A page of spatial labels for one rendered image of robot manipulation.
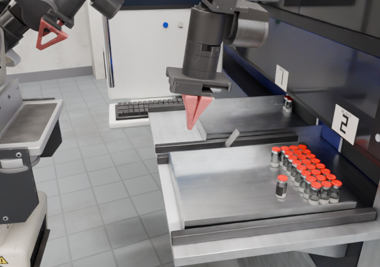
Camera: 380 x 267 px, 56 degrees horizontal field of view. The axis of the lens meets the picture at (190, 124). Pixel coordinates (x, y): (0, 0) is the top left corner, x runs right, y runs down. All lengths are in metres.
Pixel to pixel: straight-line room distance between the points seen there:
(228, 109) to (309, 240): 0.63
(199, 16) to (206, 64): 0.07
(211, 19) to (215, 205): 0.38
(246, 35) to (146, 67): 0.96
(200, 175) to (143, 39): 0.78
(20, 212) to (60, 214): 1.51
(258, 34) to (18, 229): 0.65
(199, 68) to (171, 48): 0.94
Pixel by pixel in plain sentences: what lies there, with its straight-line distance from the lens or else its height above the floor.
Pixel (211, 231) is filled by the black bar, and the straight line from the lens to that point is 0.67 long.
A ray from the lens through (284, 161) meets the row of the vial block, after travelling 0.89.
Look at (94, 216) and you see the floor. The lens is 2.19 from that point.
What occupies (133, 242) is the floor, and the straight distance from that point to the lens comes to 1.99.
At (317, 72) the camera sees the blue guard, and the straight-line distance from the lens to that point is 0.93.
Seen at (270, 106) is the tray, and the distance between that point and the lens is 1.27.
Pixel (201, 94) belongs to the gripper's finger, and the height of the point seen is 1.15.
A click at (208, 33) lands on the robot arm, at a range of 0.56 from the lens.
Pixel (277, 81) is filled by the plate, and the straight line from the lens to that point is 1.15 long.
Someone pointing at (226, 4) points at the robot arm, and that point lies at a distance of 0.54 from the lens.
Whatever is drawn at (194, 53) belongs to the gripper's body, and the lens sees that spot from 0.57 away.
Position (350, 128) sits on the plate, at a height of 1.02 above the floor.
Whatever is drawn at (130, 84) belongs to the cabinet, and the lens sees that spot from 1.53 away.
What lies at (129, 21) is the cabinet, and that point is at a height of 1.13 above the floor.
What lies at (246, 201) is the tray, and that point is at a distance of 0.78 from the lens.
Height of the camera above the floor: 1.34
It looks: 25 degrees down
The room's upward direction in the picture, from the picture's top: straight up
